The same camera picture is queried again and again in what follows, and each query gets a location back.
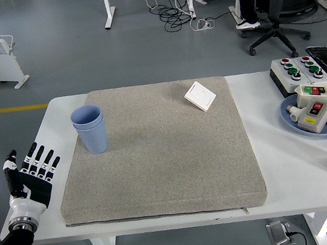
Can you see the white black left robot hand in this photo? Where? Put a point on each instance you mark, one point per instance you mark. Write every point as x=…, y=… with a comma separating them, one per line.
x=33, y=188

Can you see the blue ribbed cup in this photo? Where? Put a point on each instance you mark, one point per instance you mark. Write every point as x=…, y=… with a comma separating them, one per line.
x=94, y=140
x=85, y=115

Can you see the white push-button control box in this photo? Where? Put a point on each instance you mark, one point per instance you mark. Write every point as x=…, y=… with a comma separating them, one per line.
x=312, y=68
x=282, y=75

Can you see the grey-brown cushion mat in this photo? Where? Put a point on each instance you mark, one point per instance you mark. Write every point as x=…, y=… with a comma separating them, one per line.
x=172, y=158

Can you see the grey metal pedal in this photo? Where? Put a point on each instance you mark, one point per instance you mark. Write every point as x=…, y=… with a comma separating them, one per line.
x=277, y=232

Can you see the blue plate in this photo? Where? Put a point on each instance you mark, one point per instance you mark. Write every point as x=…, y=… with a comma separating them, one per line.
x=285, y=116

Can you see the white desk foot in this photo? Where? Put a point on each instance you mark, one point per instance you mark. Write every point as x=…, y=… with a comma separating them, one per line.
x=233, y=11

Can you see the white wall switch plate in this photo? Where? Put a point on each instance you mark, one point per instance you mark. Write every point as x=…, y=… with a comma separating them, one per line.
x=200, y=96

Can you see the white green-red switch box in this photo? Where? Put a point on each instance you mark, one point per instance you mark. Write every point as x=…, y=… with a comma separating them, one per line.
x=304, y=99

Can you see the beige red rocker switch box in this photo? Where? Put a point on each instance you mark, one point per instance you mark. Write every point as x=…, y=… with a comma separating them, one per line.
x=311, y=126

